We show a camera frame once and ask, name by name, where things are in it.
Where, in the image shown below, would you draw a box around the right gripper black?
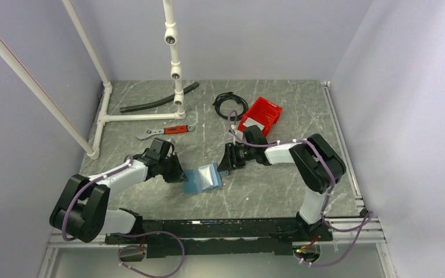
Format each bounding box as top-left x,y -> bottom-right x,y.
217,142 -> 256,172

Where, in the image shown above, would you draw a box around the blue card holder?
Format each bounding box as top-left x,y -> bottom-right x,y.
183,163 -> 229,194

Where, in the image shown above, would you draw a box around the red plastic bin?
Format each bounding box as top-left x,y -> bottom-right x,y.
238,97 -> 283,136

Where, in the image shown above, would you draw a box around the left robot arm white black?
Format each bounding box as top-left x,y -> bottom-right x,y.
49,138 -> 187,243

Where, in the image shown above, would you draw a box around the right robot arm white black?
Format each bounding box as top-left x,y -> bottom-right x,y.
217,125 -> 346,240

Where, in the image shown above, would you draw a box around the white cards in bin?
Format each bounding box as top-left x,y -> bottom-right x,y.
243,118 -> 258,127

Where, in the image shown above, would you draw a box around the red handled adjustable wrench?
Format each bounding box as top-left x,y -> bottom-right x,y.
136,125 -> 195,140

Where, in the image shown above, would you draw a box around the coiled black cable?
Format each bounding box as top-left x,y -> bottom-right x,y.
212,92 -> 249,122

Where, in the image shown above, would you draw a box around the black rubber hose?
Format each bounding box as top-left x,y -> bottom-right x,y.
119,81 -> 200,114

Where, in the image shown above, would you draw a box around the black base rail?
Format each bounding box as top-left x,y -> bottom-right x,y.
105,216 -> 333,258

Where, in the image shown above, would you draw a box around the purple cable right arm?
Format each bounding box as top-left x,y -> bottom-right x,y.
227,110 -> 375,268

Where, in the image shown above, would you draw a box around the aluminium rail right side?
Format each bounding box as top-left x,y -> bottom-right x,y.
320,81 -> 386,244

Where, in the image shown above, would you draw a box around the white PVC pipe frame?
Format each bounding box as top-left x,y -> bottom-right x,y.
0,1 -> 186,160

